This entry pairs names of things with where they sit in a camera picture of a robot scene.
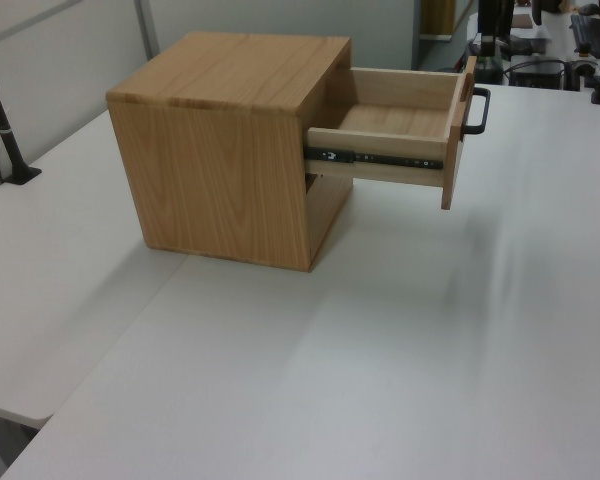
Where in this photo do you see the black keyboard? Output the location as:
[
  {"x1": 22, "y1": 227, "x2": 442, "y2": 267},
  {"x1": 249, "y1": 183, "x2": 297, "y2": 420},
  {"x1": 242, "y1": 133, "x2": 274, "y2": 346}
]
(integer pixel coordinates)
[{"x1": 570, "y1": 13, "x2": 600, "y2": 58}]

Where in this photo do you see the light wooden drawer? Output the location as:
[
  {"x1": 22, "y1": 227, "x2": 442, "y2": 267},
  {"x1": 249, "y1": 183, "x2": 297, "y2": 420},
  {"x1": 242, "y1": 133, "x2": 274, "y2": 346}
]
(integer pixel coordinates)
[{"x1": 307, "y1": 55, "x2": 479, "y2": 211}]

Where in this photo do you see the black metal drawer slide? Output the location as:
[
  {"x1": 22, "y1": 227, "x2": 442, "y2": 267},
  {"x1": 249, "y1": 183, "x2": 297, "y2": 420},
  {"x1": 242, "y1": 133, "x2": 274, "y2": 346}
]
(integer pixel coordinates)
[{"x1": 304, "y1": 145, "x2": 444, "y2": 169}]

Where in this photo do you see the black background pole stand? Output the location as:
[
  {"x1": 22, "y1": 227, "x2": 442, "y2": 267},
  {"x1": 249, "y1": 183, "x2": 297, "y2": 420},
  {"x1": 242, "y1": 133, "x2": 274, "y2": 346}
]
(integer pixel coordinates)
[{"x1": 497, "y1": 0, "x2": 524, "y2": 49}]

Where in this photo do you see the wooden background panel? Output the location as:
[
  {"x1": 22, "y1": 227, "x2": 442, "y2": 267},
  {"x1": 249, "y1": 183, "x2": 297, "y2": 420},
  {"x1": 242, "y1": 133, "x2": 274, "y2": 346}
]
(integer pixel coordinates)
[{"x1": 419, "y1": 0, "x2": 454, "y2": 40}]

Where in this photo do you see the black camera stand with cable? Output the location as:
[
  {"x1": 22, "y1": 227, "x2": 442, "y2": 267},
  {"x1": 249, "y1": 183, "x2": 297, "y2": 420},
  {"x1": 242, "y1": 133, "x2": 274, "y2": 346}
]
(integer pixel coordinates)
[{"x1": 0, "y1": 42, "x2": 44, "y2": 187}]

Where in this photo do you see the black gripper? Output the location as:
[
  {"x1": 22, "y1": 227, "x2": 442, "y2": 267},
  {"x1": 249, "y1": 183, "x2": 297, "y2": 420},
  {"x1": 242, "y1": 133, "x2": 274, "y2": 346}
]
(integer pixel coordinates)
[{"x1": 478, "y1": 0, "x2": 500, "y2": 57}]

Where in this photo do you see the black metal drawer handle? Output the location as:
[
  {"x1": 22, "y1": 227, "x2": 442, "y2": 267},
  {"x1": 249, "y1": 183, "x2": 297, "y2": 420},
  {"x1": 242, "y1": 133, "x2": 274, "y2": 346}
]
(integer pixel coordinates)
[{"x1": 460, "y1": 87, "x2": 492, "y2": 137}]

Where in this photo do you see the light wooden cabinet box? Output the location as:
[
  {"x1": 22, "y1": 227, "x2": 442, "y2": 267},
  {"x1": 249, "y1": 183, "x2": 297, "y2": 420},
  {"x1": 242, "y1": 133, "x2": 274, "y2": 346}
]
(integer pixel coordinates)
[{"x1": 106, "y1": 31, "x2": 354, "y2": 274}]

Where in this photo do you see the black electronics box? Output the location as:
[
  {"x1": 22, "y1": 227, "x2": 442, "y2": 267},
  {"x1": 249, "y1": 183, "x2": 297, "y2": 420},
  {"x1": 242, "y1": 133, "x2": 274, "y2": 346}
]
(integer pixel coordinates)
[{"x1": 508, "y1": 59, "x2": 567, "y2": 90}]

